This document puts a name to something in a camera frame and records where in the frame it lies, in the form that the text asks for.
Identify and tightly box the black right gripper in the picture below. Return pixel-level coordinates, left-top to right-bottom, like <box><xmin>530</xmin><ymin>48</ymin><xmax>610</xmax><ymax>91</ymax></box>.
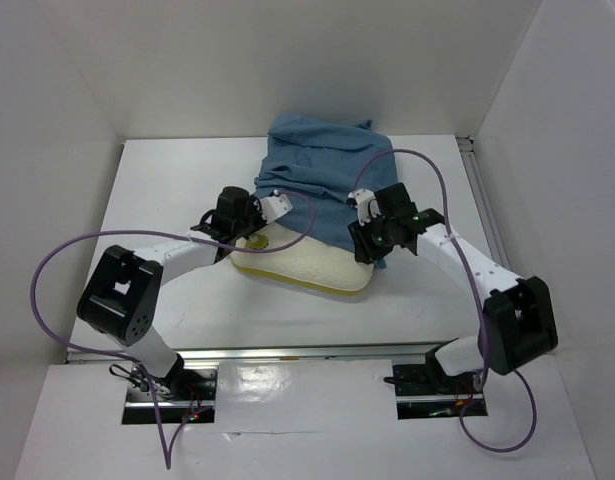
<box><xmin>347</xmin><ymin>211</ymin><xmax>395</xmax><ymax>265</ymax></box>

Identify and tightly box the aluminium right side rail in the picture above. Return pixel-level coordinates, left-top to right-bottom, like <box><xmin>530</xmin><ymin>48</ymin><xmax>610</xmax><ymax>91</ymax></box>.
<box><xmin>455</xmin><ymin>136</ymin><xmax>519</xmax><ymax>272</ymax></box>

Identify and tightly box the cream quilted pillow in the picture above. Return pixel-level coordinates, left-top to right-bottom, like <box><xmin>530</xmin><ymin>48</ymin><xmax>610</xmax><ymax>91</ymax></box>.
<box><xmin>231</xmin><ymin>223</ymin><xmax>374</xmax><ymax>296</ymax></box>

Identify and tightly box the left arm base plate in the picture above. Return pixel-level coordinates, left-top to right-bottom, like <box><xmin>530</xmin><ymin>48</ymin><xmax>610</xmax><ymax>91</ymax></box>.
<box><xmin>109</xmin><ymin>364</ymin><xmax>218</xmax><ymax>425</ymax></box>

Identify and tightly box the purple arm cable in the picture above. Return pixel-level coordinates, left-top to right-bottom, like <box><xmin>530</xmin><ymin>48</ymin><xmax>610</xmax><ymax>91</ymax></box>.
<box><xmin>29</xmin><ymin>189</ymin><xmax>317</xmax><ymax>471</ymax></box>
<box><xmin>351</xmin><ymin>148</ymin><xmax>539</xmax><ymax>454</ymax></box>

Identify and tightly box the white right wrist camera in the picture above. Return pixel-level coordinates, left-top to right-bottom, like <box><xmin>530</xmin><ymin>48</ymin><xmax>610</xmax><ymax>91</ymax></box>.
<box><xmin>347</xmin><ymin>188</ymin><xmax>381</xmax><ymax>226</ymax></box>

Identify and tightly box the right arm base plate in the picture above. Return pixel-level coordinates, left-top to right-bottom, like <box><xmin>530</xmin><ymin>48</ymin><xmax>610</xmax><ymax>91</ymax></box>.
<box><xmin>383</xmin><ymin>364</ymin><xmax>488</xmax><ymax>420</ymax></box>

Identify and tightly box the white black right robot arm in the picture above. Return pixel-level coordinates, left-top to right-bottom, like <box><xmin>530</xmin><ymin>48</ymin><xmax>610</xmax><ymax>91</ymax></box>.
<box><xmin>347</xmin><ymin>183</ymin><xmax>558</xmax><ymax>392</ymax></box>

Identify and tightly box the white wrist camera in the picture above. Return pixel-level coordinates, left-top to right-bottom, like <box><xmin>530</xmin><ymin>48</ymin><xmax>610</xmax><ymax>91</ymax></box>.
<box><xmin>347</xmin><ymin>188</ymin><xmax>381</xmax><ymax>226</ymax></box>
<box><xmin>259</xmin><ymin>190</ymin><xmax>293</xmax><ymax>224</ymax></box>

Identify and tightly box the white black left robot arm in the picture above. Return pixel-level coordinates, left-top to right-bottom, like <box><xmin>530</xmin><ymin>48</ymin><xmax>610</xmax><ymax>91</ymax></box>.
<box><xmin>76</xmin><ymin>186</ymin><xmax>269</xmax><ymax>399</ymax></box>

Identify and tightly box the blue pillowcase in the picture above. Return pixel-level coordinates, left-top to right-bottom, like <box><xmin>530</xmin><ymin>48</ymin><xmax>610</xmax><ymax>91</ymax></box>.
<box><xmin>254</xmin><ymin>114</ymin><xmax>398</xmax><ymax>253</ymax></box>

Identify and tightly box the aluminium rail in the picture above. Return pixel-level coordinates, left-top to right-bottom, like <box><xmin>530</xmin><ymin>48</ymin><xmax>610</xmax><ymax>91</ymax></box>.
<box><xmin>65</xmin><ymin>339</ymin><xmax>538</xmax><ymax>364</ymax></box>
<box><xmin>455</xmin><ymin>136</ymin><xmax>519</xmax><ymax>272</ymax></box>

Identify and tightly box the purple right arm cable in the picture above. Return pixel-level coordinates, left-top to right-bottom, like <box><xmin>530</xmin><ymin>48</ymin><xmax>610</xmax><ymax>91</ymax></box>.
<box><xmin>351</xmin><ymin>148</ymin><xmax>539</xmax><ymax>454</ymax></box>

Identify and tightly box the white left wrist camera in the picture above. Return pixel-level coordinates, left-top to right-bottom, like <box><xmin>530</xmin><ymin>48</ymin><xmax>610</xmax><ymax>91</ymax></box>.
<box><xmin>259</xmin><ymin>190</ymin><xmax>293</xmax><ymax>224</ymax></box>

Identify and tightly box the aluminium front rail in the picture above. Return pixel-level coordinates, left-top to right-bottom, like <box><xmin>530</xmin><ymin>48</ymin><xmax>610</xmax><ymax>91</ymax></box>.
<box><xmin>65</xmin><ymin>339</ymin><xmax>538</xmax><ymax>364</ymax></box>

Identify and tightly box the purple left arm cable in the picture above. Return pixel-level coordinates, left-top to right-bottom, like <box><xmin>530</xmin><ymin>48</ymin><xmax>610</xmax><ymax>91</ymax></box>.
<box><xmin>29</xmin><ymin>189</ymin><xmax>317</xmax><ymax>471</ymax></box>

